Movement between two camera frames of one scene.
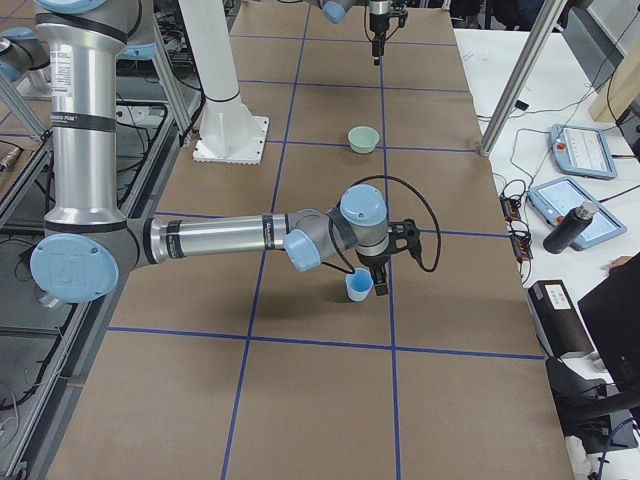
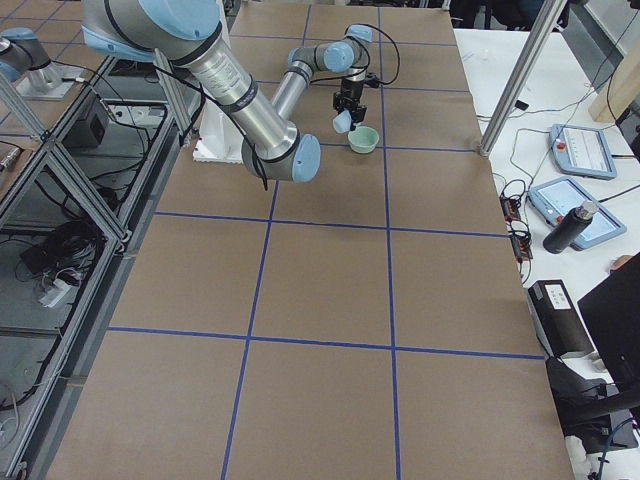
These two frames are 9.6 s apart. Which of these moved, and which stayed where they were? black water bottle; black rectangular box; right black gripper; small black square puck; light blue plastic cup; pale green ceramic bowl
Moved: light blue plastic cup; right black gripper
Stayed: black water bottle; black rectangular box; small black square puck; pale green ceramic bowl
